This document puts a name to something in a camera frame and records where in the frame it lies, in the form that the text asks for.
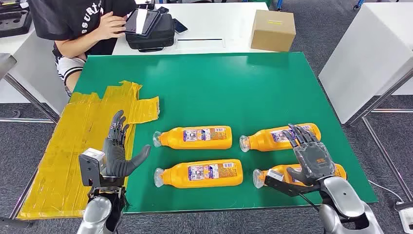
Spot white power strip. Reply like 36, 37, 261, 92
395, 201, 413, 234

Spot orange detergent bottle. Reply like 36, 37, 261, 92
152, 125, 233, 151
239, 123, 322, 153
153, 158, 244, 189
252, 163, 347, 189

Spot black tablet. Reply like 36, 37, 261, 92
124, 8, 162, 37

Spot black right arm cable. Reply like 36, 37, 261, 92
298, 193, 320, 212

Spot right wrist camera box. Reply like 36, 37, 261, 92
263, 169, 321, 197

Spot metal table frame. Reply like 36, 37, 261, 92
347, 66, 413, 202

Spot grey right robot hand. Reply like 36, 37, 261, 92
282, 123, 336, 187

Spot person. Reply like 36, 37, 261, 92
27, 0, 138, 98

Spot grey metal side table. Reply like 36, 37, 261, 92
0, 53, 60, 125

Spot black carry bag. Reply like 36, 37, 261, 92
125, 13, 175, 53

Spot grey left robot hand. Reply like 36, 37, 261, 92
102, 110, 151, 178

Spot white floor cable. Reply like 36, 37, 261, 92
368, 179, 401, 203

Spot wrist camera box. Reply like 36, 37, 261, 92
78, 148, 107, 187
263, 169, 321, 197

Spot desk cable slot cover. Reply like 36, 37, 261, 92
175, 38, 226, 51

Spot white desk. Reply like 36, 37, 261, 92
0, 24, 70, 115
112, 2, 275, 56

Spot yellow plastic sheet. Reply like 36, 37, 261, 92
17, 80, 160, 221

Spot black equipment case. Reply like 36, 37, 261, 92
0, 0, 30, 14

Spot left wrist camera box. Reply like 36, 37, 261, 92
78, 148, 107, 187

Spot brown cardboard box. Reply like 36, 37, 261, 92
250, 9, 297, 53

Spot white table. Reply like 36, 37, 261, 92
318, 2, 413, 125

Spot green table board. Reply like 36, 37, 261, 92
73, 51, 379, 215

